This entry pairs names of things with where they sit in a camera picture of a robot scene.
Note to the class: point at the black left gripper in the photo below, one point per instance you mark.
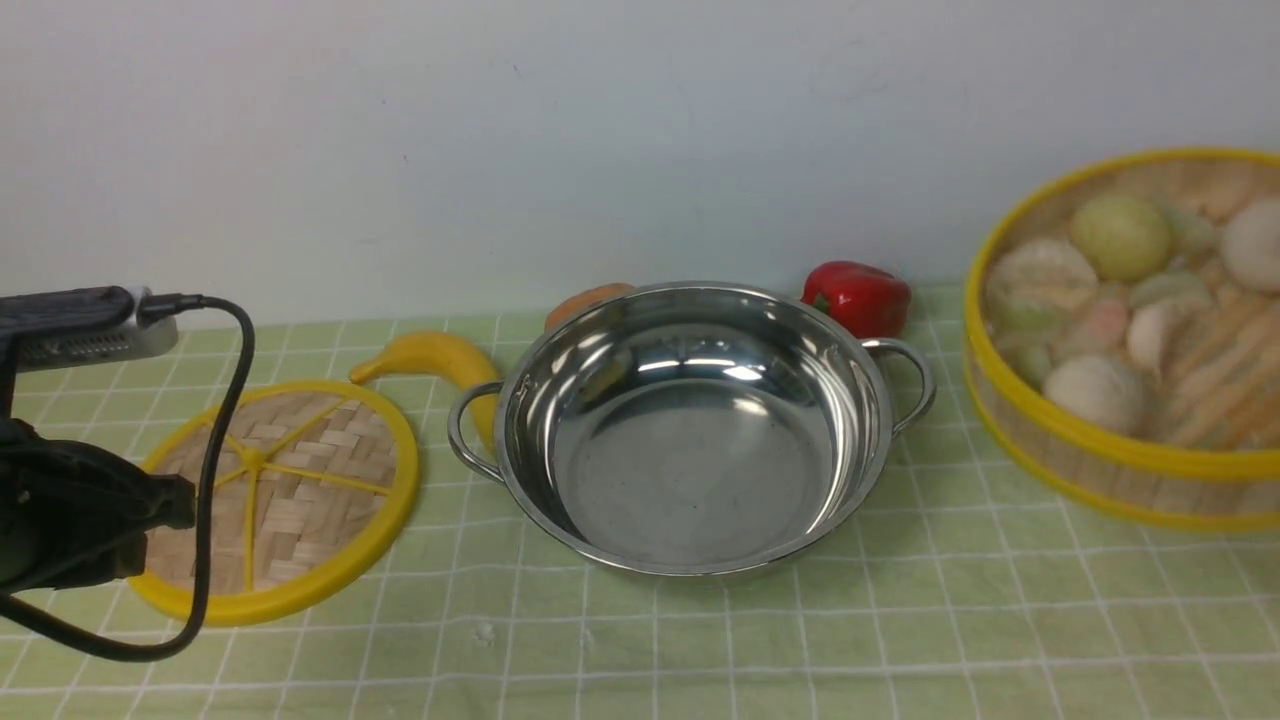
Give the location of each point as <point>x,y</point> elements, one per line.
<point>74,514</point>

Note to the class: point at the yellow woven steamer lid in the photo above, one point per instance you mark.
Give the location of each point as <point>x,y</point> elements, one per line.
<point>315,481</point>

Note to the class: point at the yellow bamboo steamer basket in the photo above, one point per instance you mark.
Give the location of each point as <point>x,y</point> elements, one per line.
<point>1206,455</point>

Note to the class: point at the stainless steel pot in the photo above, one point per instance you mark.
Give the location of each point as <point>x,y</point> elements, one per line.
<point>693,430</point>

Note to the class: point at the yellow plastic banana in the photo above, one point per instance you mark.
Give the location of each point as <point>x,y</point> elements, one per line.
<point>442,354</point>

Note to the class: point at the orange plastic vegetable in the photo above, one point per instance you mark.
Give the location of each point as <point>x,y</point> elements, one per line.
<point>582,301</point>

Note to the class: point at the red plastic bell pepper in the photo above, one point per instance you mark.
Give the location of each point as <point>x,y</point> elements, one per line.
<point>864,300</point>

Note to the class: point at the green checkered tablecloth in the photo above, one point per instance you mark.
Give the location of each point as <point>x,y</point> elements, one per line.
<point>963,590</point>

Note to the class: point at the pale green dumpling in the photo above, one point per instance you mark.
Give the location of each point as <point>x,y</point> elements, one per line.
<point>1038,285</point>

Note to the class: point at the white round bun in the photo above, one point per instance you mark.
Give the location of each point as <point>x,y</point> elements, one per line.
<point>1100,389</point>
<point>1249,246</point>

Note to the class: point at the pink dumpling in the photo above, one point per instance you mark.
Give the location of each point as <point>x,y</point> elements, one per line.
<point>1099,329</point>

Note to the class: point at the green round bun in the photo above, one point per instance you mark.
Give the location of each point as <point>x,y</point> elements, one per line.
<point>1124,237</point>

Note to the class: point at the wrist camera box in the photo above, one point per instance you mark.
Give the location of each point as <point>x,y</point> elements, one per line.
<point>88,326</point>

